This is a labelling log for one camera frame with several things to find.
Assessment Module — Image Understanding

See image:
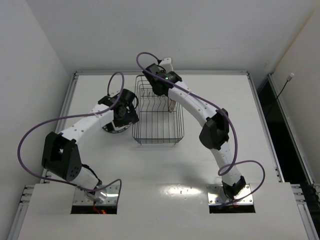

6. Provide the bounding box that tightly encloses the wall cable with white plug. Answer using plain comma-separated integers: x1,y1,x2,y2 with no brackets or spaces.
274,72,295,100

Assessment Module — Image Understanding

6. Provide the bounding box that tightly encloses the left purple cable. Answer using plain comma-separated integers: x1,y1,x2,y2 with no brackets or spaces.
17,71,125,205

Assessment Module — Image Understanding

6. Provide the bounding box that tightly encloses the green rimmed lettered plate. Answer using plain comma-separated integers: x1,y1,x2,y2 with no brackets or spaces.
102,123,131,134

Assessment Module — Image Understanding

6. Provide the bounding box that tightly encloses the wire dish rack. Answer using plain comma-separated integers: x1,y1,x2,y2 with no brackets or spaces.
132,75,185,145

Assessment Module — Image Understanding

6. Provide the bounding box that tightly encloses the left black base cable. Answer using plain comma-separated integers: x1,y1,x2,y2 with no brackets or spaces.
82,163,103,186

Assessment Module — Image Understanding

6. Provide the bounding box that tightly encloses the purple cable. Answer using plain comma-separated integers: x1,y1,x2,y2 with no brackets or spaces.
17,71,125,205
136,52,266,208

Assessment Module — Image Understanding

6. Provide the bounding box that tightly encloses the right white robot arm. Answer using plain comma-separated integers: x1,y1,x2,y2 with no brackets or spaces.
142,63,246,200

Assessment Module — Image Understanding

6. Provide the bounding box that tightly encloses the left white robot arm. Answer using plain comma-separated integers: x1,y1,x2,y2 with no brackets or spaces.
41,89,139,199

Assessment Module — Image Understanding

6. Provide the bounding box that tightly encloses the orange sunburst plate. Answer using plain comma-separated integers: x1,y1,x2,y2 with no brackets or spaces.
168,98,176,113

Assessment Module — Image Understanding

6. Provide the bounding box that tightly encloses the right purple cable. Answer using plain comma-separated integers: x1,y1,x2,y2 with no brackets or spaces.
136,52,266,208

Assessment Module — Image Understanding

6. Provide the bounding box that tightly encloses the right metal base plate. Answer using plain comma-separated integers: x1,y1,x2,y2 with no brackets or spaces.
206,184,254,206

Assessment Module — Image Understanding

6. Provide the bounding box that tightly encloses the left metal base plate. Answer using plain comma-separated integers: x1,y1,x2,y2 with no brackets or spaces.
73,184,120,207

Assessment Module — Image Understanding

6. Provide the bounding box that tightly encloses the metal base plate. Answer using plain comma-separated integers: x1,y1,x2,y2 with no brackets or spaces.
73,184,120,207
206,184,254,206

